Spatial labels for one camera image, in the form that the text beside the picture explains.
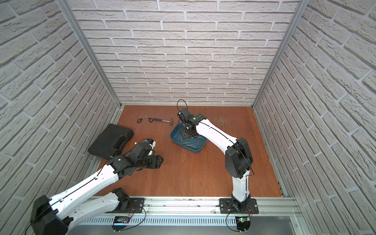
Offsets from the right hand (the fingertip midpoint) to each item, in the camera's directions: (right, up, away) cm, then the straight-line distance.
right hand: (189, 133), depth 88 cm
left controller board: (-34, -43, -17) cm, 57 cm away
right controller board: (+27, -43, -18) cm, 54 cm away
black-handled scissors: (-38, +8, +22) cm, 45 cm away
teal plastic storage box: (+3, -9, +9) cm, 13 cm away
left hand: (-16, -12, -9) cm, 22 cm away
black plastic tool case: (-52, -6, +4) cm, 52 cm away
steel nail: (+1, -9, +9) cm, 13 cm away
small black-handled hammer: (-15, +6, +20) cm, 26 cm away
